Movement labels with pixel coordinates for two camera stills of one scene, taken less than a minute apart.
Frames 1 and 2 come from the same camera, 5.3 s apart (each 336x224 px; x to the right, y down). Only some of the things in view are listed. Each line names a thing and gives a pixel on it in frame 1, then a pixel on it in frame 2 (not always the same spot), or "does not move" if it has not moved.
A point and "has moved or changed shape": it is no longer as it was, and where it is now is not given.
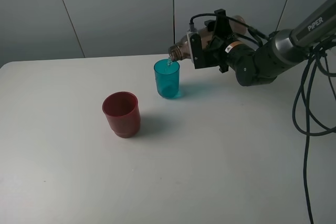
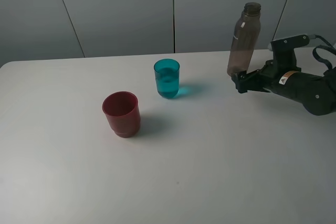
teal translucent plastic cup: (167, 73) does not move
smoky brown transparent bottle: (180, 50) has moved or changed shape
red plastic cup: (122, 110) does not move
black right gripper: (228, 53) to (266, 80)
